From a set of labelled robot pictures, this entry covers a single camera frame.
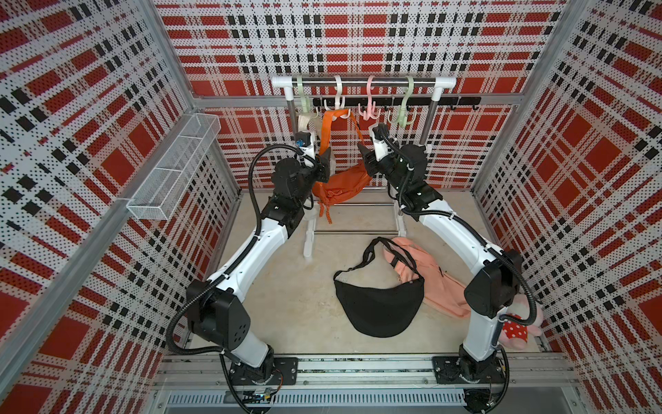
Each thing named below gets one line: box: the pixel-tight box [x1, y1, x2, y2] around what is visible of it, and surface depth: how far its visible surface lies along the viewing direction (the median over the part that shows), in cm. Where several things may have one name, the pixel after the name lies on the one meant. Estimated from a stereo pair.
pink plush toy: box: [498, 293, 544, 352], surface depth 78 cm
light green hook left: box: [296, 75, 319, 120], surface depth 72 cm
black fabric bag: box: [333, 236, 425, 339], surface depth 87 cm
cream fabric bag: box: [297, 112, 322, 141], surface depth 72 cm
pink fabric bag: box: [383, 238, 472, 319], surface depth 91 cm
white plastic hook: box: [324, 75, 351, 122], surface depth 71 cm
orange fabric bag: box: [312, 108, 372, 224], surface depth 92 cm
